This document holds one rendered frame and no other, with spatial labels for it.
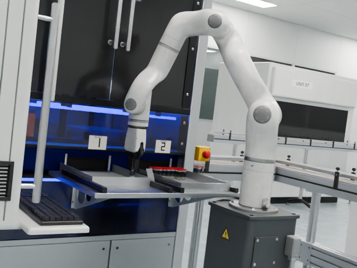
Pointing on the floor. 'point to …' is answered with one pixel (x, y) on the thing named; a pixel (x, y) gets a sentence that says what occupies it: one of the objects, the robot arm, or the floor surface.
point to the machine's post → (202, 47)
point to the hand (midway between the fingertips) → (133, 164)
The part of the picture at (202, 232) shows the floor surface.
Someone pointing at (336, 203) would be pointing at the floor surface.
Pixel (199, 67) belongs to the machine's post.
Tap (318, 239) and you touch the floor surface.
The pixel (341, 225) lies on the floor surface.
